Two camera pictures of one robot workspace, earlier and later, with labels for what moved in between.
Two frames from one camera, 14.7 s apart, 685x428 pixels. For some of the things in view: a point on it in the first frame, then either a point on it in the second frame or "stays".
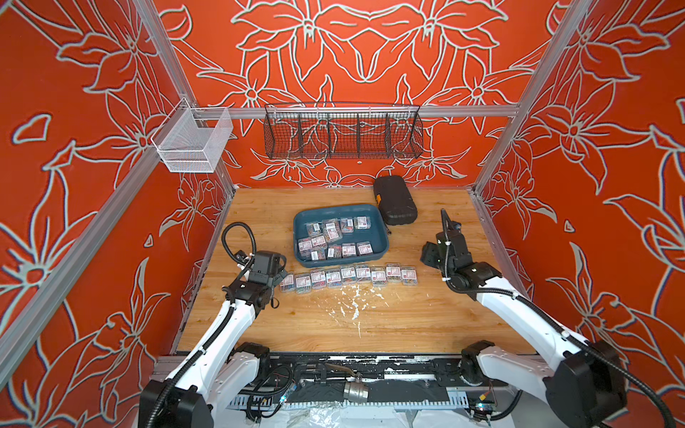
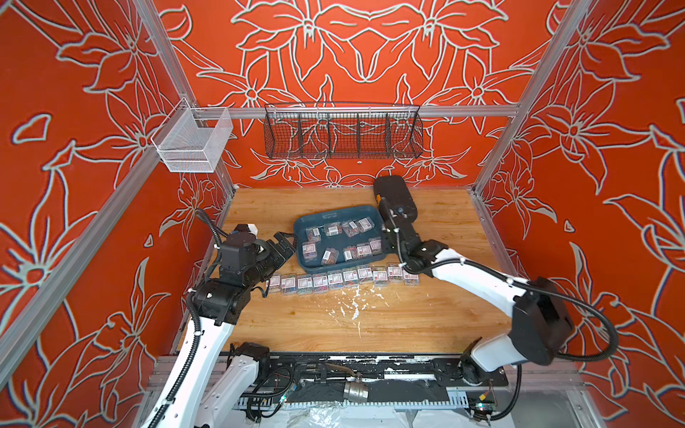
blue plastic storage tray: x=333 y=234 stays
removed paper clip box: x=334 y=278 stays
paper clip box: x=348 y=250 to x=363 y=250
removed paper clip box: x=408 y=275 stays
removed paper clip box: x=287 y=283 stays
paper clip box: x=364 y=248 to x=375 y=244
